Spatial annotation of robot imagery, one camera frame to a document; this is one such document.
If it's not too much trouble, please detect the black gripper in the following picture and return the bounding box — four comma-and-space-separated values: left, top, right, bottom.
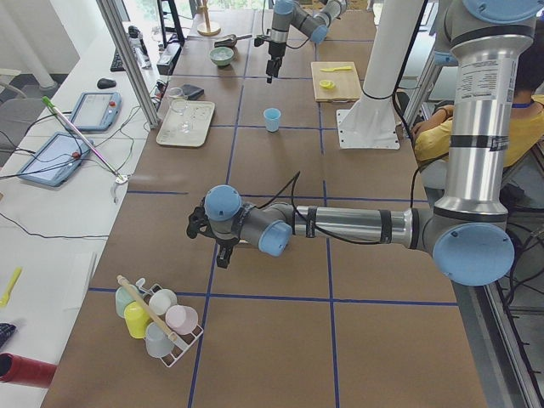
253, 35, 286, 83
186, 205, 240, 269

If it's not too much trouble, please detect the light blue paper cup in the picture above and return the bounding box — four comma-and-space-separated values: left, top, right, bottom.
263, 108, 281, 133

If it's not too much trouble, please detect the white plastic cup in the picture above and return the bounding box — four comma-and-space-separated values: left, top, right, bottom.
149, 288, 178, 316

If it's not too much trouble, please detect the pink plastic cup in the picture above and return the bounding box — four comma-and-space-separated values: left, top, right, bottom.
165, 304, 199, 335

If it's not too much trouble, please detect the yellow plastic cup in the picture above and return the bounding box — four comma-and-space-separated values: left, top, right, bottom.
123, 302, 151, 339

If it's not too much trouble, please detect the mint green plastic cup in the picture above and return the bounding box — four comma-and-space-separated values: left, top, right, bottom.
115, 286, 134, 319

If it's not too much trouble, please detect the clear grey plastic cup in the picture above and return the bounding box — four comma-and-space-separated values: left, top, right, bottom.
144, 322, 174, 358

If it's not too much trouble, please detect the green bowl of ice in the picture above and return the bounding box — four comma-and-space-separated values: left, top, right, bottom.
209, 47, 235, 67

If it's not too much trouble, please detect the stainless steel ice scoop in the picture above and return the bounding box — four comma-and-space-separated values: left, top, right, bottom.
213, 34, 252, 48

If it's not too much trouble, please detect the bamboo cutting board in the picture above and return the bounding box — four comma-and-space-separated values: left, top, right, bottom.
311, 61, 362, 102

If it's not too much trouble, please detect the yellow plastic knife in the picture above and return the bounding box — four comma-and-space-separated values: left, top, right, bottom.
320, 65, 353, 72

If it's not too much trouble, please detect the dark grey folded cloth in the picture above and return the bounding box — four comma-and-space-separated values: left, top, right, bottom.
180, 84, 204, 101

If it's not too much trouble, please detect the round wooden stand base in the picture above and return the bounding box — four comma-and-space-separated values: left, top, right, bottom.
197, 0, 221, 37

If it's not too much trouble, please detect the cream bear print tray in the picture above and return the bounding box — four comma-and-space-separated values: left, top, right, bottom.
156, 99, 215, 148

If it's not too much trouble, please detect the clear wine glass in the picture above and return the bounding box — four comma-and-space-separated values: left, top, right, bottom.
167, 87, 192, 133

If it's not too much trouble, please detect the black keyboard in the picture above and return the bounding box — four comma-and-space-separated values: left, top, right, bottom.
110, 50, 125, 72

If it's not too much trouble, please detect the black computer mouse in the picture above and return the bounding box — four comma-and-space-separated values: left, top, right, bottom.
96, 77, 116, 89

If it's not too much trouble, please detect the person in yellow shirt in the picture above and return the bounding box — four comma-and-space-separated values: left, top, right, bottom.
413, 35, 543, 165

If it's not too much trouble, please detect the blue teach pendant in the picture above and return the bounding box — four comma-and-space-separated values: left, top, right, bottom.
17, 132, 91, 187
70, 92, 122, 132

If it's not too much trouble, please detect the red cylinder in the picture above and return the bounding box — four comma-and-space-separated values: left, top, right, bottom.
1, 353, 57, 388

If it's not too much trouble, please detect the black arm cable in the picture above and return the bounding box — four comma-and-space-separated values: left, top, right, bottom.
265, 170, 422, 246

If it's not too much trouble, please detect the white wire cup rack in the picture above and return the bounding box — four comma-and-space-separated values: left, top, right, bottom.
116, 275, 203, 367

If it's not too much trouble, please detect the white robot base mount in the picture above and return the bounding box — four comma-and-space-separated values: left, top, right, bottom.
337, 0, 427, 150

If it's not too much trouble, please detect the aluminium frame post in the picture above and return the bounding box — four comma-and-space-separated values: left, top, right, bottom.
96, 0, 159, 129

